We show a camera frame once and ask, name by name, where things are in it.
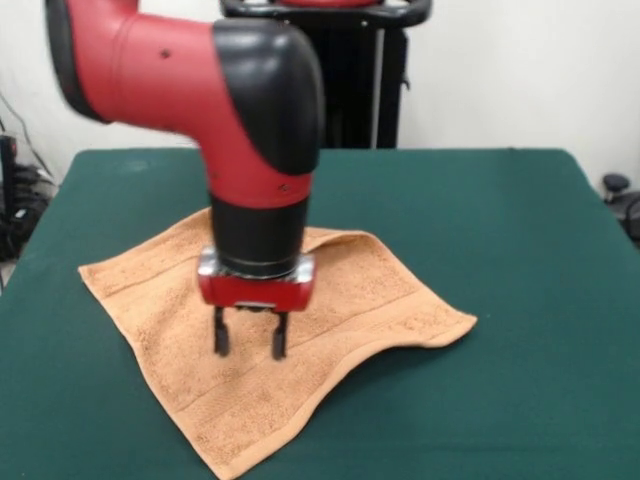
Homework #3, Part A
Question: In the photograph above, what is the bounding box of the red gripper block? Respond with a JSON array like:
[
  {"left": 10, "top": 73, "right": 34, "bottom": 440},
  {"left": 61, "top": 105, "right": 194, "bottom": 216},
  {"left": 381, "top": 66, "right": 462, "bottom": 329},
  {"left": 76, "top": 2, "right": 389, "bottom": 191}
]
[{"left": 196, "top": 246, "right": 317, "bottom": 362}]

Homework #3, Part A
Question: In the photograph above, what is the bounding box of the tan terry towel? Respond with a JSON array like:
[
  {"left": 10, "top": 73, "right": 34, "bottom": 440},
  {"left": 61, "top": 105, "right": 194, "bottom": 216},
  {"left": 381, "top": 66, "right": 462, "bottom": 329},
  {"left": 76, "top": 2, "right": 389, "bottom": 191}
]
[{"left": 77, "top": 206, "right": 478, "bottom": 480}]

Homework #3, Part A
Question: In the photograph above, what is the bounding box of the dark green table cloth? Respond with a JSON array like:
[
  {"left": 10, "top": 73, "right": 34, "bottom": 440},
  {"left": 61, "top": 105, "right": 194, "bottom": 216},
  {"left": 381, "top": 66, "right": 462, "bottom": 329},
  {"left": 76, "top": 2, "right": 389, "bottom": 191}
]
[{"left": 0, "top": 146, "right": 640, "bottom": 480}]

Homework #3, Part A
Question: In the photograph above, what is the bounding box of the black electronics box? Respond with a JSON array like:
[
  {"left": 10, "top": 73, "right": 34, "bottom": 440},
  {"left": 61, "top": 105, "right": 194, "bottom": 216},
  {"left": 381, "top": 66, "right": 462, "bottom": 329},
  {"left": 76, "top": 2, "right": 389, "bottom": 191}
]
[{"left": 0, "top": 132, "right": 36, "bottom": 262}]

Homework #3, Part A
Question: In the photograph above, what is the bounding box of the black office chair base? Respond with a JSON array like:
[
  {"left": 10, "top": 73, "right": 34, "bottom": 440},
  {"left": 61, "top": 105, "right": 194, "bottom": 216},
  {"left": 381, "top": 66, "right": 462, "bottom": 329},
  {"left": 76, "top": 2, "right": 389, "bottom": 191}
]
[{"left": 601, "top": 172, "right": 640, "bottom": 236}]

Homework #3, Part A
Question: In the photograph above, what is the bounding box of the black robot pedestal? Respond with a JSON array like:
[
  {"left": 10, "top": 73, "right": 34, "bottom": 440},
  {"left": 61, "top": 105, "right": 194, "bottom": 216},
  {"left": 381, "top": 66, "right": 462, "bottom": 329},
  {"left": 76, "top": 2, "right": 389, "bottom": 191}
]
[{"left": 218, "top": 0, "right": 433, "bottom": 150}]

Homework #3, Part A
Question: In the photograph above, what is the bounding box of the grey wall cable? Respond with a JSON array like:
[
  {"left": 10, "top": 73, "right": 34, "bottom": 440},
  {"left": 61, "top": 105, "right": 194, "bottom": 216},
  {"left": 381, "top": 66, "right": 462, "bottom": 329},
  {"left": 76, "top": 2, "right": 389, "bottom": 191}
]
[{"left": 0, "top": 92, "right": 56, "bottom": 181}]

